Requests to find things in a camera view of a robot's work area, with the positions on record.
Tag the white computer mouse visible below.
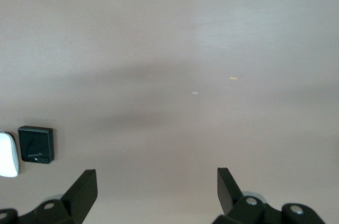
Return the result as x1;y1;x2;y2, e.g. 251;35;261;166
0;131;21;178

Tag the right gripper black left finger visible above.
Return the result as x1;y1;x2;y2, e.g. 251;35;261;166
0;169;99;224

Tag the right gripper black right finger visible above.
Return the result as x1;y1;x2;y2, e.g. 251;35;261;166
212;167;326;224

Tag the black smartphone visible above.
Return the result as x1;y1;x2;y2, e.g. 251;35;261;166
17;126;56;165

